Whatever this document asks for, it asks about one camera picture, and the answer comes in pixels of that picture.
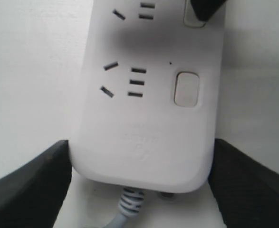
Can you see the white five-outlet power strip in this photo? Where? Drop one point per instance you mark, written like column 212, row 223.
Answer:
column 148, row 95

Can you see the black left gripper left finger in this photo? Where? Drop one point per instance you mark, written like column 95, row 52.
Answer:
column 32, row 196

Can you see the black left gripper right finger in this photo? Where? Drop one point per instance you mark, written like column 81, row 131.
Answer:
column 246, row 192

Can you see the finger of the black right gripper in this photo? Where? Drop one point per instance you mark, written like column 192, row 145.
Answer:
column 205, row 9

